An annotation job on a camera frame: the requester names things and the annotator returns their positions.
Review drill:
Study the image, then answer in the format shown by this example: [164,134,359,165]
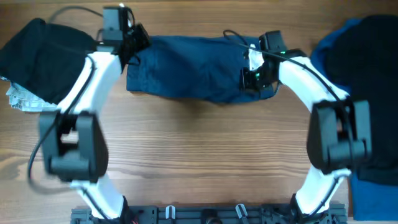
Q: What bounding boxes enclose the dark blue denim shorts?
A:
[126,35,274,103]

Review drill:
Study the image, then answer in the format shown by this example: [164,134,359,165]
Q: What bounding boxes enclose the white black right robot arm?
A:
[240,30,372,222]

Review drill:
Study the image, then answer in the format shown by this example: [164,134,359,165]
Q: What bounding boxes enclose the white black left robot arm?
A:
[27,4,150,223]

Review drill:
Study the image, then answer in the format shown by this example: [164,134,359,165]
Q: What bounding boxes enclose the black folded garment left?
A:
[1,18,95,104]

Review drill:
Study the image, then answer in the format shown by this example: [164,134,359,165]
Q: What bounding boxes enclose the black garment right pile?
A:
[319,14,397,185]

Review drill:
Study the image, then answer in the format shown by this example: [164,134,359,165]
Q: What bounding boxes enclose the white grey folded cloth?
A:
[1,77,57,113]

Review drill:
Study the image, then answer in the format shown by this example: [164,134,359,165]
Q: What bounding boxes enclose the bright blue garment right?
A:
[310,17,398,222]

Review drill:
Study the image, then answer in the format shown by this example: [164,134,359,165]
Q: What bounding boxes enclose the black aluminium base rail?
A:
[70,204,348,224]

